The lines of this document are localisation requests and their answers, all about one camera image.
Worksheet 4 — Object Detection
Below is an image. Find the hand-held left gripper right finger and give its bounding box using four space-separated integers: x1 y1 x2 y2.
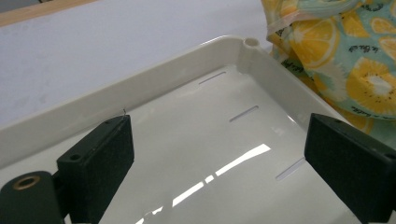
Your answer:
304 112 396 224

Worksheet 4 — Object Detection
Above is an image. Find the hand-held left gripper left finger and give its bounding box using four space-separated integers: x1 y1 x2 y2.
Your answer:
56 114 135 224

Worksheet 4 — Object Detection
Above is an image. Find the fruit print cloth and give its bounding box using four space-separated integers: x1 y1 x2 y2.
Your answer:
261 0 396 151

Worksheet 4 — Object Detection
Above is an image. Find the white plastic tray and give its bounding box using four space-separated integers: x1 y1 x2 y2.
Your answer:
0 35 396 224

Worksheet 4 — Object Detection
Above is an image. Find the wooden strip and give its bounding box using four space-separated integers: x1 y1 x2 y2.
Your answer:
0 0 98 28

